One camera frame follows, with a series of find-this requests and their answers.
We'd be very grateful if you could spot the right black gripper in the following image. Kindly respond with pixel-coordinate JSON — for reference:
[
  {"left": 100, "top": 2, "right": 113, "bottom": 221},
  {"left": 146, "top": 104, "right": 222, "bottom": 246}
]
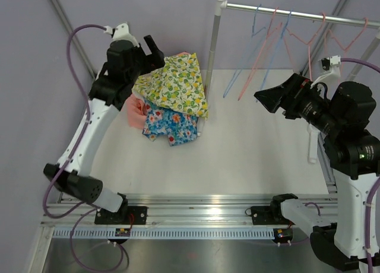
[{"left": 255, "top": 73, "right": 344, "bottom": 136}]

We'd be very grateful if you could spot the blue floral skirt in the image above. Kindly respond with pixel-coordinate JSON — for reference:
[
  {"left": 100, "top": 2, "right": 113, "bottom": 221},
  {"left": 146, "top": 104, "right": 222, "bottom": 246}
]
[{"left": 142, "top": 100, "right": 198, "bottom": 146}]

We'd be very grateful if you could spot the pink skirt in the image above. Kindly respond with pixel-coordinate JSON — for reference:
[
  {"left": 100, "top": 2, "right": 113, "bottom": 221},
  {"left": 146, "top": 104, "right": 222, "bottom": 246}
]
[{"left": 126, "top": 52, "right": 191, "bottom": 130}]

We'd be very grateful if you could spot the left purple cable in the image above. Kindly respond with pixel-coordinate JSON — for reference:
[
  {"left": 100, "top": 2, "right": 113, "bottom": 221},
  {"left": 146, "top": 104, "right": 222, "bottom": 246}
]
[{"left": 42, "top": 24, "right": 131, "bottom": 271}]

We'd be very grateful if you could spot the white metal clothes rack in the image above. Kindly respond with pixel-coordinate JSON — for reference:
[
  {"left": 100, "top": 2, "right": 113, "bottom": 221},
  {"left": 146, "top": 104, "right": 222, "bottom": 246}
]
[{"left": 197, "top": 0, "right": 380, "bottom": 164}]

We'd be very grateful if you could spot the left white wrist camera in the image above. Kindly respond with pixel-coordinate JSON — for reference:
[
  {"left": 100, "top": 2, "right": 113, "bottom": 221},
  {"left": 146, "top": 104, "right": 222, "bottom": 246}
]
[{"left": 104, "top": 23, "right": 140, "bottom": 47}]

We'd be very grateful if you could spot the pink hanger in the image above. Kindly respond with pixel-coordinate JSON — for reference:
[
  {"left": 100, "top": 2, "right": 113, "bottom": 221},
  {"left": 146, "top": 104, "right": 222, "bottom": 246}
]
[
  {"left": 237, "top": 7, "right": 282, "bottom": 101},
  {"left": 323, "top": 17, "right": 369, "bottom": 60},
  {"left": 283, "top": 13, "right": 327, "bottom": 81}
]

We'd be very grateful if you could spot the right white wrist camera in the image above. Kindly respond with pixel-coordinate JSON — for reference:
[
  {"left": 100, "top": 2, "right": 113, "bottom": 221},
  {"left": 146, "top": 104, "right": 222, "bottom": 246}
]
[{"left": 311, "top": 55, "right": 341, "bottom": 87}]

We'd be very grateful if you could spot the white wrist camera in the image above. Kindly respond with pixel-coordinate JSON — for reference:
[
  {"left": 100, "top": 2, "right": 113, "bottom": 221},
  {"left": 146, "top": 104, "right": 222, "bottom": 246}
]
[
  {"left": 311, "top": 55, "right": 341, "bottom": 87},
  {"left": 104, "top": 23, "right": 140, "bottom": 47}
]

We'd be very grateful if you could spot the pink hanger rightmost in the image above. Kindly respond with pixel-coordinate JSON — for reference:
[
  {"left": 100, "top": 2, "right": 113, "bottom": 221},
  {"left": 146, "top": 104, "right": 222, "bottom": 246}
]
[{"left": 323, "top": 17, "right": 369, "bottom": 60}]

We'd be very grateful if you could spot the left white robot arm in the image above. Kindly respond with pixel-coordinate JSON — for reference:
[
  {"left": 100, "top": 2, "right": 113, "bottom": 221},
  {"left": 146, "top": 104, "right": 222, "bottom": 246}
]
[{"left": 43, "top": 35, "right": 165, "bottom": 224}]

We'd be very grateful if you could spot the white slotted cable duct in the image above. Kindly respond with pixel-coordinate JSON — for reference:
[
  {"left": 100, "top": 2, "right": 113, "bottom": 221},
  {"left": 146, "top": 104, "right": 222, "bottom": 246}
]
[{"left": 53, "top": 227, "right": 274, "bottom": 240}]

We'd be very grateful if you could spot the purple cable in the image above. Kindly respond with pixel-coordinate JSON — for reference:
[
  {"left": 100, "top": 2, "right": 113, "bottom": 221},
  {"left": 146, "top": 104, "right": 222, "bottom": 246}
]
[
  {"left": 42, "top": 24, "right": 131, "bottom": 271},
  {"left": 302, "top": 58, "right": 380, "bottom": 273}
]

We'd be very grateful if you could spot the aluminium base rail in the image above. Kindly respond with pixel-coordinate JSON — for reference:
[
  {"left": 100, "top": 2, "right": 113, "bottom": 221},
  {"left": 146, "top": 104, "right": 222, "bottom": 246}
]
[{"left": 40, "top": 190, "right": 338, "bottom": 228}]

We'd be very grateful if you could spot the blue hanger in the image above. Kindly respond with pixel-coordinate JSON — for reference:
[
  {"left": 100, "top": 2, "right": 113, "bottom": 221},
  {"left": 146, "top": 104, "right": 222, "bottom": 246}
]
[
  {"left": 259, "top": 10, "right": 293, "bottom": 91},
  {"left": 223, "top": 4, "right": 266, "bottom": 98}
]

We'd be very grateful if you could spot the blue hanger leftmost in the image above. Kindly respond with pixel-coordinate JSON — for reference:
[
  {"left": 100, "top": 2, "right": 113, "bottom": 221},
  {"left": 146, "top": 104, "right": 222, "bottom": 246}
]
[{"left": 223, "top": 4, "right": 266, "bottom": 98}]

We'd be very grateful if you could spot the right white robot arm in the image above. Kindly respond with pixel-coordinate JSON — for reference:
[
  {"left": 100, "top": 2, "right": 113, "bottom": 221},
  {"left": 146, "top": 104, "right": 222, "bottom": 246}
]
[{"left": 255, "top": 74, "right": 379, "bottom": 272}]

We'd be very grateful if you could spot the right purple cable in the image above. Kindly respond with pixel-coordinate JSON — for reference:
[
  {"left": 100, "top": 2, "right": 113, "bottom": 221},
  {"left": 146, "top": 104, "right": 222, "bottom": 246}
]
[{"left": 302, "top": 58, "right": 380, "bottom": 273}]

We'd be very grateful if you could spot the yellow lemon print skirt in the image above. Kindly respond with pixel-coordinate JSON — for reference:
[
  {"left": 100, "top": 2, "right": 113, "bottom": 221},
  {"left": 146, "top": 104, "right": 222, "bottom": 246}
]
[{"left": 132, "top": 53, "right": 208, "bottom": 119}]

